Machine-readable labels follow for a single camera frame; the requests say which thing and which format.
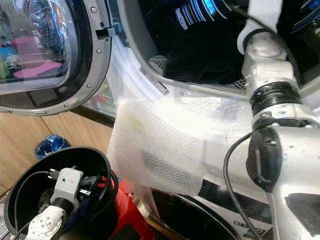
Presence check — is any dark blue garment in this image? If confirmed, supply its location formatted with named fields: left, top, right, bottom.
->
left=74, top=199, right=97, bottom=222

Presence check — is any white dryer machine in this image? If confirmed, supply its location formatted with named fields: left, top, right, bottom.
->
left=105, top=0, right=320, bottom=221

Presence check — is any round glass washer door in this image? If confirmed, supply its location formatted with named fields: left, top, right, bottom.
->
left=0, top=0, right=115, bottom=117

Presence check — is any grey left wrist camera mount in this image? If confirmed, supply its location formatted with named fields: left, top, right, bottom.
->
left=52, top=167, right=85, bottom=211

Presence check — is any bin with blue bag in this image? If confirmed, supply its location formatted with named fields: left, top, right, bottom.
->
left=35, top=133, right=70, bottom=161

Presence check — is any black garment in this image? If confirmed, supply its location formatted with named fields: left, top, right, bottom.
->
left=162, top=30, right=251, bottom=86

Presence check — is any red plastic stool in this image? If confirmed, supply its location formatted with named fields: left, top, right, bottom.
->
left=110, top=180, right=156, bottom=240

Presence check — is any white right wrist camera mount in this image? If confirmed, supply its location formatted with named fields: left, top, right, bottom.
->
left=237, top=0, right=286, bottom=55

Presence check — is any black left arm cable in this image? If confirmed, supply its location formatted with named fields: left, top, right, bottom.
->
left=12, top=170, right=54, bottom=238

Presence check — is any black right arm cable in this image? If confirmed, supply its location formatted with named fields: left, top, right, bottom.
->
left=222, top=131, right=266, bottom=240

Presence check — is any black round plastic bucket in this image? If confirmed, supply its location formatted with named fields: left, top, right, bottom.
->
left=4, top=146, right=120, bottom=240

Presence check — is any clear bubble wrap sheet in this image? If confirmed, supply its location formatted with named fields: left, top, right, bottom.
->
left=106, top=97, right=256, bottom=198

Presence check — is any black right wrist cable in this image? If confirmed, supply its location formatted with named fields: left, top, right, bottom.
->
left=222, top=1, right=303, bottom=83

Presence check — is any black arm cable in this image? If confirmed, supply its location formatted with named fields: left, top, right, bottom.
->
left=222, top=131, right=266, bottom=240
left=12, top=170, right=54, bottom=238

